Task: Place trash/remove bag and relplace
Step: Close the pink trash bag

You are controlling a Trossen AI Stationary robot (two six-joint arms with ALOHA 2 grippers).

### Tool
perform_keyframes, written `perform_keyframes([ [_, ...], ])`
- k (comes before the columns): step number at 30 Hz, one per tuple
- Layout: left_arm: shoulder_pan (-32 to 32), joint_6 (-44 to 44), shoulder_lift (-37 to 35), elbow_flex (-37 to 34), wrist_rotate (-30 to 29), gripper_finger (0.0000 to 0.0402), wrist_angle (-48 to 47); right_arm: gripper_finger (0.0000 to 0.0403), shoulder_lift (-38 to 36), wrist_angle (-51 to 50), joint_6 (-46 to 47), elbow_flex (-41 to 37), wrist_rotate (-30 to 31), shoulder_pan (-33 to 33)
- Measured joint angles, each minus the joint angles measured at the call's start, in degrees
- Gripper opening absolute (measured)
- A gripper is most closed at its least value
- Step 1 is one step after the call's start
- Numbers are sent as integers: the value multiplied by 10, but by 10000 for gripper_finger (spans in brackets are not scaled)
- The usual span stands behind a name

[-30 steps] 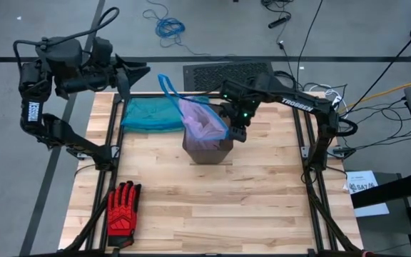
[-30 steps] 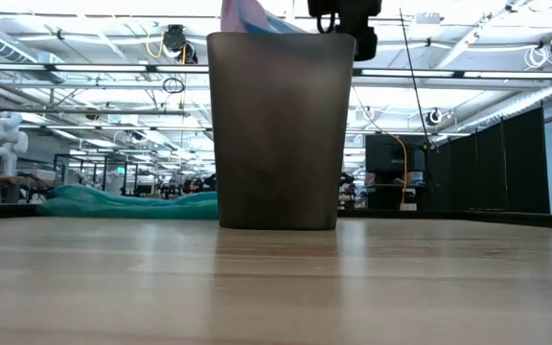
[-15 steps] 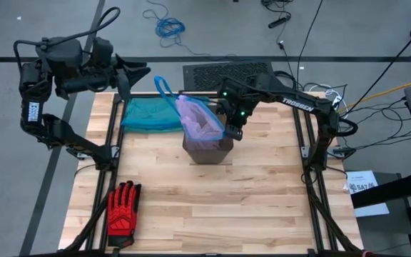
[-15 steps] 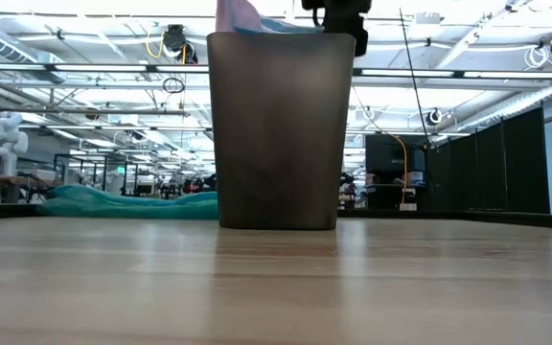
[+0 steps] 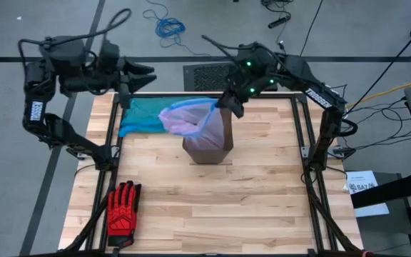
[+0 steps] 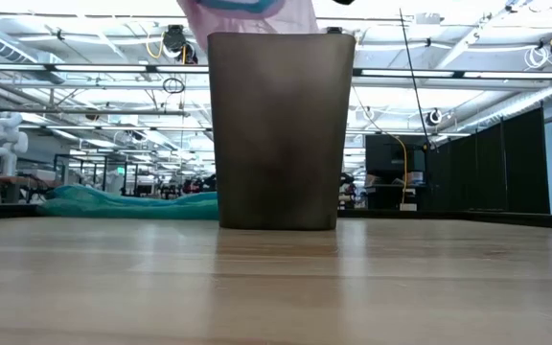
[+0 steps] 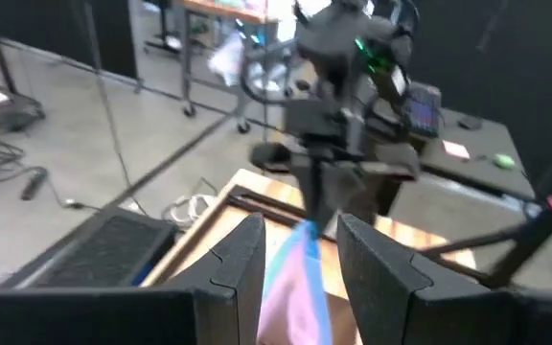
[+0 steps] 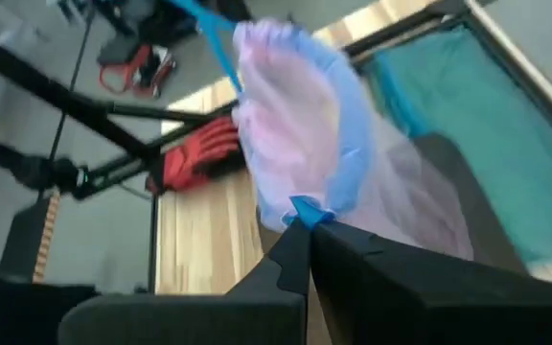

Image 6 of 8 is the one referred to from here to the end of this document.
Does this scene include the pink translucent plastic bag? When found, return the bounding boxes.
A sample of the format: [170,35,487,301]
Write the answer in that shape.
[175,0,320,52]

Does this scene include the teal plastic trash bag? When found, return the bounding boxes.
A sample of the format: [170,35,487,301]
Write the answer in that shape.
[35,184,219,221]

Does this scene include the wooden background desk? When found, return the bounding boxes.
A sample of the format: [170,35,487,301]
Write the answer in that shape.
[0,172,64,205]

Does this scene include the black cabinet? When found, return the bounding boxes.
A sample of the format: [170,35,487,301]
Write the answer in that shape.
[364,133,426,211]

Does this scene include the long ceiling light strip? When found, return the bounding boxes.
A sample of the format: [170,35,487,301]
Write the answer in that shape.
[0,63,552,81]

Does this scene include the dark brown trash bin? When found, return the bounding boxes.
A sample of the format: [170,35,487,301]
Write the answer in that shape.
[207,32,357,232]

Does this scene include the black room partition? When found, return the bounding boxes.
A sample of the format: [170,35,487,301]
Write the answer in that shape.
[424,105,551,216]

